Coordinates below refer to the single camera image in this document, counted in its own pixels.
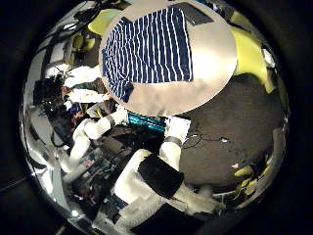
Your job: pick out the long pale bench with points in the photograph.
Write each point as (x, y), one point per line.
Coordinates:
(277, 153)

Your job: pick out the navy white striped shirt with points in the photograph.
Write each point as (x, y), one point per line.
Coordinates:
(146, 49)

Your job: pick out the black camera equipment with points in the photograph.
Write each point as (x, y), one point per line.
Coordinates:
(49, 89)

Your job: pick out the large yellow lounge chair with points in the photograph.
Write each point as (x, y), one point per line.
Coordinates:
(249, 55)

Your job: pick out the teal lit equipment rack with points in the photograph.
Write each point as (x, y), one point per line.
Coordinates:
(146, 122)

